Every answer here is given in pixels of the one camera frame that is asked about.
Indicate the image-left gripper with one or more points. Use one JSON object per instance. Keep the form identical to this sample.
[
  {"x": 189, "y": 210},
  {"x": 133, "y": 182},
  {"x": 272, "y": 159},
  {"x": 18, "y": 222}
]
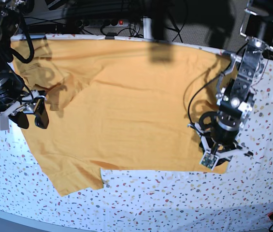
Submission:
[{"x": 12, "y": 92}]

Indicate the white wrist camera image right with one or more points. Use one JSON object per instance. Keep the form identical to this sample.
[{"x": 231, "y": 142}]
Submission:
[{"x": 209, "y": 160}]

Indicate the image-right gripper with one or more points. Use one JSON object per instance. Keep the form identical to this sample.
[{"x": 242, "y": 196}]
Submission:
[{"x": 217, "y": 131}]

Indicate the white metal post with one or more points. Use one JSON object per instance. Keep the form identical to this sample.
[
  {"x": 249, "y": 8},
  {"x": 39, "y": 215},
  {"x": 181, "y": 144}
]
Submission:
[{"x": 147, "y": 28}]

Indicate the black table clamp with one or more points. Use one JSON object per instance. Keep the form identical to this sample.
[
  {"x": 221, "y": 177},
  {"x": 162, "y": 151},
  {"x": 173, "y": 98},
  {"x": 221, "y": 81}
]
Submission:
[{"x": 110, "y": 36}]

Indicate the yellow T-shirt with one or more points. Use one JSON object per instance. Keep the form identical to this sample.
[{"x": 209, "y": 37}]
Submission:
[{"x": 117, "y": 105}]

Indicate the terrazzo patterned tablecloth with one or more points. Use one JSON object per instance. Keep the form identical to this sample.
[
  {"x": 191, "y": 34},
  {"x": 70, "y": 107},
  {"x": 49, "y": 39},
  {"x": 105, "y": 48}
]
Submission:
[{"x": 236, "y": 196}]

